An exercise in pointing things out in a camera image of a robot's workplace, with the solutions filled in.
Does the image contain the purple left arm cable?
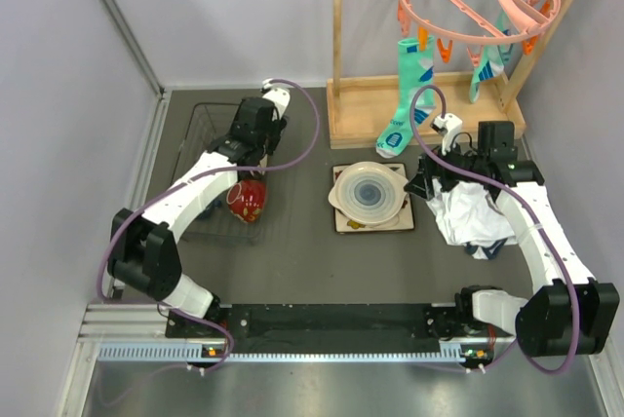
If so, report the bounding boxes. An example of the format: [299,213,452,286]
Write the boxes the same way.
[96,78,323,372]

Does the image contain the short green patterned sock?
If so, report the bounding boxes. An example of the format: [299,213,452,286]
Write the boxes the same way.
[468,17,513,102]

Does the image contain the blue ceramic mug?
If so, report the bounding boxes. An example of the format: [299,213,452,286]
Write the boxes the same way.
[197,198,223,220]

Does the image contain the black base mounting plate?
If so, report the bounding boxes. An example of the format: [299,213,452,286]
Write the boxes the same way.
[165,303,493,354]

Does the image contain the cream round plate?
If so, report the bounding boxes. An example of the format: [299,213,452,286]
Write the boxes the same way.
[328,161,408,226]

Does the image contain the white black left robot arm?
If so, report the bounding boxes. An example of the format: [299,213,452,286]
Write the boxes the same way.
[106,84,291,336]

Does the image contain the black wire dish rack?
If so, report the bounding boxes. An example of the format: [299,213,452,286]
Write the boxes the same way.
[172,101,264,245]

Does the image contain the long green patterned sock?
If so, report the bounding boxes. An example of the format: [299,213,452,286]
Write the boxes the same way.
[375,36,435,159]

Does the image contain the wooden stand with tray base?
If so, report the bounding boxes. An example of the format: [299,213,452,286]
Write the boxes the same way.
[327,0,573,149]

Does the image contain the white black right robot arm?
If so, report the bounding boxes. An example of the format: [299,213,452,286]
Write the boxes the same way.
[405,113,620,358]

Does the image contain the red floral bowl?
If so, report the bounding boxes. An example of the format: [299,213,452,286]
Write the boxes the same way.
[226,179,267,224]

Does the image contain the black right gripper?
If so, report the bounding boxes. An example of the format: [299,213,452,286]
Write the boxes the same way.
[405,133,488,201]

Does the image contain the aluminium frame rail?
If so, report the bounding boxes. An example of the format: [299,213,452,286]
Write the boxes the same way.
[58,302,623,416]

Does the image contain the pink round clothes hanger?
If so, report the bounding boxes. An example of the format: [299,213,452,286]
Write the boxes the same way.
[397,0,563,65]

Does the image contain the white printed t-shirt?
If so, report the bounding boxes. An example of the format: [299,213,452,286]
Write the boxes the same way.
[426,179,517,260]

